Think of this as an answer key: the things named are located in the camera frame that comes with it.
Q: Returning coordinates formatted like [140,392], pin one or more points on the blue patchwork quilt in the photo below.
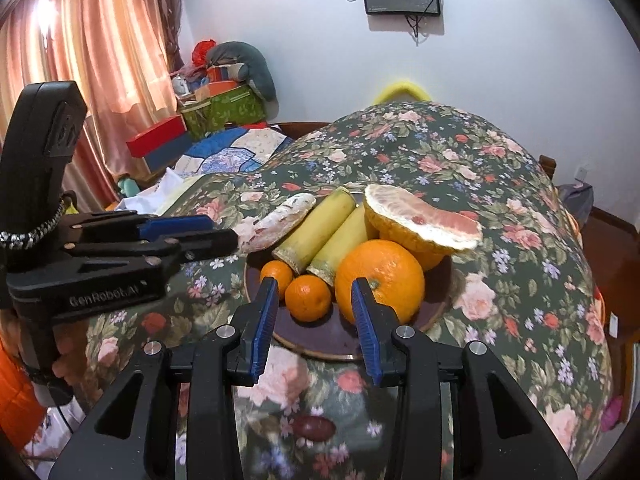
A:
[235,147]

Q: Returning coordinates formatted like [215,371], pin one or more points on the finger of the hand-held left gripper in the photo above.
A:
[170,225]
[210,245]

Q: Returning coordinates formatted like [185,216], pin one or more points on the pomelo half with rind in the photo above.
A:
[420,220]

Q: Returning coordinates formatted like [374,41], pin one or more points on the grey plush toy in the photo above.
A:
[250,65]

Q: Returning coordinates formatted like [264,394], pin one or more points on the wooden bed post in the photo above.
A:
[547,166]

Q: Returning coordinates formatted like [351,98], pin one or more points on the yellow curved pad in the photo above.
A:
[400,89]

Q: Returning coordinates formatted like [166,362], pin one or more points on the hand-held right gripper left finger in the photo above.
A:
[265,330]

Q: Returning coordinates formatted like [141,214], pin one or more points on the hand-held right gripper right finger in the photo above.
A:
[367,335]

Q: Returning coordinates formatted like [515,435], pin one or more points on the purple round plate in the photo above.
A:
[325,342]

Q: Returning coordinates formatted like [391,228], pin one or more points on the green floral blanket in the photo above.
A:
[450,160]

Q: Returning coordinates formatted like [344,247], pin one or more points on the small tangerine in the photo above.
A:
[276,275]
[308,297]

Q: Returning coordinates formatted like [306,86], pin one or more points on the dark red date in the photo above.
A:
[313,427]

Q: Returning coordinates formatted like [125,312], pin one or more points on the pink curtain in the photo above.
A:
[100,60]

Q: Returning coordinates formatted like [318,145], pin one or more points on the red plastic bag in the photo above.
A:
[202,52]

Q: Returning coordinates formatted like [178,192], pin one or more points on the yellow sugarcane piece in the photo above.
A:
[315,225]
[345,240]

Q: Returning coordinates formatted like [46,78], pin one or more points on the red box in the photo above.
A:
[157,135]

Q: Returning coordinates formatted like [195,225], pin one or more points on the white cloth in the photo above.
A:
[150,195]

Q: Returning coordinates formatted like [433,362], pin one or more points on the grey bag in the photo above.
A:
[575,202]

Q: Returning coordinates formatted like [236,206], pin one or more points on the white wall socket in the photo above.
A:
[581,172]

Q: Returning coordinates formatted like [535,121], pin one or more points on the green storage box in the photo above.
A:
[225,110]

